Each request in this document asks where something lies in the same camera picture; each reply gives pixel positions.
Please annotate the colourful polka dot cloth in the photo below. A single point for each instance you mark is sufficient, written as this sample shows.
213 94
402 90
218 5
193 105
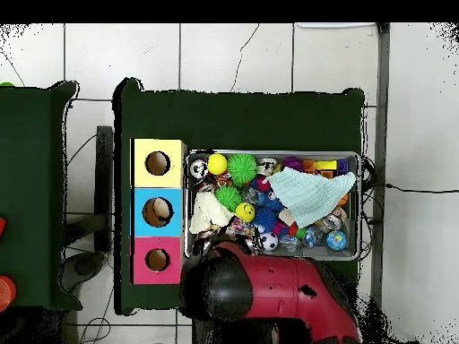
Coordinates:
239 226

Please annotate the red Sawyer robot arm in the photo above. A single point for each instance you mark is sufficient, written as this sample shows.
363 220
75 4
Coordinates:
279 286

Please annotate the wooden box with three holes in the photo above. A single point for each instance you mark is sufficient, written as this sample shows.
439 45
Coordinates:
157 215

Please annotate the clear mesh bin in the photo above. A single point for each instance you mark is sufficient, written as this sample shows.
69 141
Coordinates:
330 255

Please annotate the green spiky rubber ball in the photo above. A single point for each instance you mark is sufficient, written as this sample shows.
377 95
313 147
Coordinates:
242 169
227 197

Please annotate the yellow smiley ball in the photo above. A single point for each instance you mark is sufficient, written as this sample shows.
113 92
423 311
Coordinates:
245 212

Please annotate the yellow tennis ball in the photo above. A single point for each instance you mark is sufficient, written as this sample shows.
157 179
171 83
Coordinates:
217 164

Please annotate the cream waffle cloth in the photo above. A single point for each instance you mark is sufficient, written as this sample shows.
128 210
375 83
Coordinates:
208 213

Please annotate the blue spiky rubber ball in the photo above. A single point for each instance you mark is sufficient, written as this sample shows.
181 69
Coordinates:
264 217

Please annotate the small soccer ball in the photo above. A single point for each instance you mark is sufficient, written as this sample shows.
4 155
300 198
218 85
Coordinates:
268 241

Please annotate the dark green table cloth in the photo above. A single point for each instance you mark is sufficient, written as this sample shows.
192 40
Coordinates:
233 122

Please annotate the mint knitted cloth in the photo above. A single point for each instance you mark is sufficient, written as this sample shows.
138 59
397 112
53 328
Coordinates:
308 195

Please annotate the blue globe ball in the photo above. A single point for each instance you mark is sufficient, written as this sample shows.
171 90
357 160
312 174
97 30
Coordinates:
336 240

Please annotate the black stand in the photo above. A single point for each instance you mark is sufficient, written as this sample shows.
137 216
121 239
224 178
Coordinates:
104 161

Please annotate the green covered side table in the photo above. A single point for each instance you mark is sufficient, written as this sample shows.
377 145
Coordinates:
28 161

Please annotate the orange disc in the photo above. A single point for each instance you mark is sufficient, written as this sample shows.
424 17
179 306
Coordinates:
5 292

